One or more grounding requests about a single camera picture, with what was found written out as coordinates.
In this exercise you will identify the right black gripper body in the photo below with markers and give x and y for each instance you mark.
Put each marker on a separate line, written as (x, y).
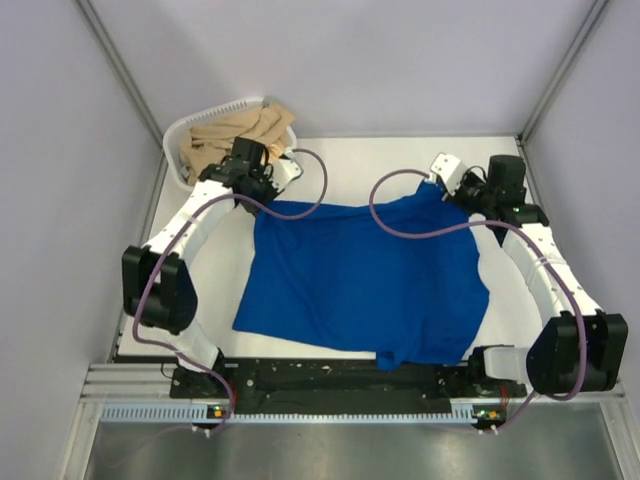
(473, 195)

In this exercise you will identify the beige t-shirt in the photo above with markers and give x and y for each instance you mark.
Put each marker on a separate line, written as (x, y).
(207, 144)

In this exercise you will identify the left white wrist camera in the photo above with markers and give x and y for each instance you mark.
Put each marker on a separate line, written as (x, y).
(284, 172)

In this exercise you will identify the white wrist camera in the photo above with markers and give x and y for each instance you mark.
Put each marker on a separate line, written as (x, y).
(284, 172)
(449, 170)

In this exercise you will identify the slotted cable duct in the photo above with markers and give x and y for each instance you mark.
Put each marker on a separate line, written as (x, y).
(459, 414)

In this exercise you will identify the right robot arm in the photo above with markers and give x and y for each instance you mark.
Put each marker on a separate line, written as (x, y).
(580, 346)

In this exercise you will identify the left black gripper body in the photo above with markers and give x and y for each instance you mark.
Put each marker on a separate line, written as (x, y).
(262, 189)

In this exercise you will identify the aluminium frame rail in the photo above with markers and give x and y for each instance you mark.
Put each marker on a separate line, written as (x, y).
(127, 383)

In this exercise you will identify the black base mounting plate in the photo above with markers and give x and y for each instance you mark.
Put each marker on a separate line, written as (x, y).
(335, 387)

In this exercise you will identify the white plastic laundry basket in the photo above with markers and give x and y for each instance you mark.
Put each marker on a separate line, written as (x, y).
(175, 132)

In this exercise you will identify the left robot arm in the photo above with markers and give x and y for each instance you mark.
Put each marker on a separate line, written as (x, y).
(158, 291)

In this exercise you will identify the blue printed t-shirt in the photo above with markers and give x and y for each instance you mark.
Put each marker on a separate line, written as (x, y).
(400, 279)

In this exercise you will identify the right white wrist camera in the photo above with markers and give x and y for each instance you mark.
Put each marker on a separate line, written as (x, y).
(449, 170)

